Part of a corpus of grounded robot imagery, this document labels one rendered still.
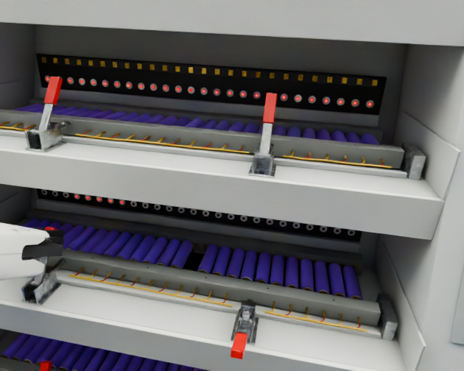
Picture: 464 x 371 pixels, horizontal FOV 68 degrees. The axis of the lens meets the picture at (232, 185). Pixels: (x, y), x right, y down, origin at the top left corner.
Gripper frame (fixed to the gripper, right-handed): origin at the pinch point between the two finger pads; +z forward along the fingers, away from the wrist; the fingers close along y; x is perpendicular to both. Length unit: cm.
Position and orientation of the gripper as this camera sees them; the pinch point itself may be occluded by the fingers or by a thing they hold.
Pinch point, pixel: (43, 241)
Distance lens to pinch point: 50.2
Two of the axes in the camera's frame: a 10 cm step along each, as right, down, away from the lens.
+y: 9.8, 1.2, -1.5
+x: 1.4, -9.9, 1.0
